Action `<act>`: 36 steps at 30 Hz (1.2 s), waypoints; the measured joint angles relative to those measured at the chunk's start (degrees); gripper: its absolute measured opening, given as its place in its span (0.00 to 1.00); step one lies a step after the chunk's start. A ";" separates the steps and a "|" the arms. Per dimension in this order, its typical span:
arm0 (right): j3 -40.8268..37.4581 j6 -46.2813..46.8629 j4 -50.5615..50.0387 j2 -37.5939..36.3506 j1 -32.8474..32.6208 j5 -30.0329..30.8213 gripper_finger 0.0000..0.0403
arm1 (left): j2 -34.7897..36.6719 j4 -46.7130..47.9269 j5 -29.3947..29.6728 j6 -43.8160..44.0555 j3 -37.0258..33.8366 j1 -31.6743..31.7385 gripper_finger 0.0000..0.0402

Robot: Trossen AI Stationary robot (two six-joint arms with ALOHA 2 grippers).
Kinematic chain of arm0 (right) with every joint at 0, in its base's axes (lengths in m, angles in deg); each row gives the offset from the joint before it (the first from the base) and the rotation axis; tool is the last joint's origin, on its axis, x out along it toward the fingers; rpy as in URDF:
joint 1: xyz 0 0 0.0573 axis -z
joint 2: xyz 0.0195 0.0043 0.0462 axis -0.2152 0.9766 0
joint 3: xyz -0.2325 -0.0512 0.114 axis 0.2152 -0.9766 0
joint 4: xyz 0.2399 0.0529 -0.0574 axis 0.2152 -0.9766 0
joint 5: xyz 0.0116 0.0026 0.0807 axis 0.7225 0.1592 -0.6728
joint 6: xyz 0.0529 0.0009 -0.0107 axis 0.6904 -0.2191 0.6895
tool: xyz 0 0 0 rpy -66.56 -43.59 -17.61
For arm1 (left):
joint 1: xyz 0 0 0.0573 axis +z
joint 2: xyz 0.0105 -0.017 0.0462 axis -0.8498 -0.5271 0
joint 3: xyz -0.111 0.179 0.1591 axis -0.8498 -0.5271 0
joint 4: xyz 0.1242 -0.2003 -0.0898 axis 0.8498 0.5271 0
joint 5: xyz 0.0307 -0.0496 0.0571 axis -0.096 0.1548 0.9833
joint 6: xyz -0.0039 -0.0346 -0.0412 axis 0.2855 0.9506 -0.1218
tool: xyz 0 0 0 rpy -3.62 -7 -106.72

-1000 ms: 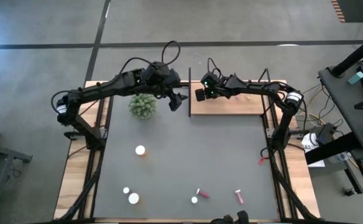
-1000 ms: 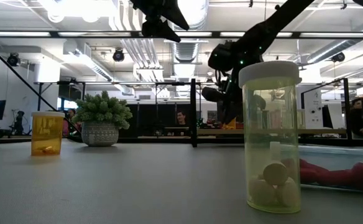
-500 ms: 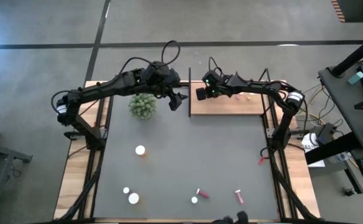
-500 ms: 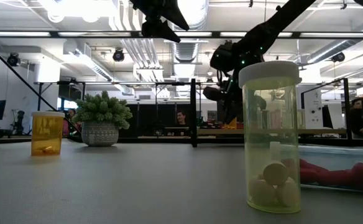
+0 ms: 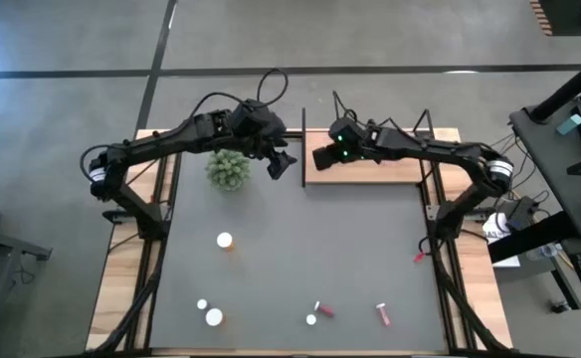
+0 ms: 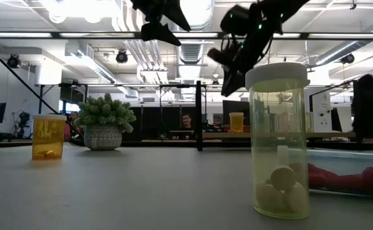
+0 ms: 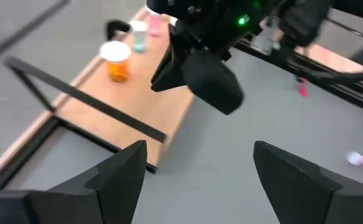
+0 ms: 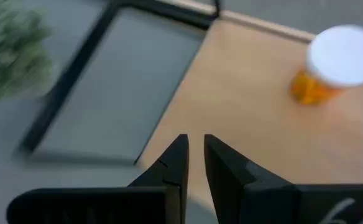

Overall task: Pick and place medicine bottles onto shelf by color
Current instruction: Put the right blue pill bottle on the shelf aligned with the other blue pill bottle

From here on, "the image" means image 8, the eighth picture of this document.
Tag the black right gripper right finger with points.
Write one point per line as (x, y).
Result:
(246, 193)

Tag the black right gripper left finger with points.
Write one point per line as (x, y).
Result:
(138, 202)

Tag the orange pill bottle white cap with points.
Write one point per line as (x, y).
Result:
(340, 56)

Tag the green plant in grey pot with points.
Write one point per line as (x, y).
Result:
(10, 53)

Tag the wooden shelf with black frame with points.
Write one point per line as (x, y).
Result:
(246, 124)

